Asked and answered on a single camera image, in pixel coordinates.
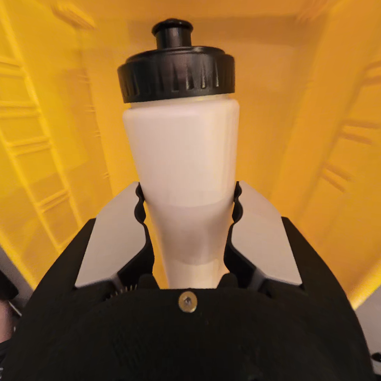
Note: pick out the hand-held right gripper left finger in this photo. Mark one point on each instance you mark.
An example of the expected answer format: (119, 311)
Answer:
(113, 244)

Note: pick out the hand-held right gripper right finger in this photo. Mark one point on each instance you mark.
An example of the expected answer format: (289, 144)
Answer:
(262, 244)

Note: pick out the white plastic bottle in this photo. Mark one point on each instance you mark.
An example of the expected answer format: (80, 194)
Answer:
(184, 163)

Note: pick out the yellow plastic bin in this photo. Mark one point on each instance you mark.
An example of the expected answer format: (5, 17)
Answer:
(297, 119)

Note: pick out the black bottle lid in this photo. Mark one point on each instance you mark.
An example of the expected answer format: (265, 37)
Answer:
(175, 74)

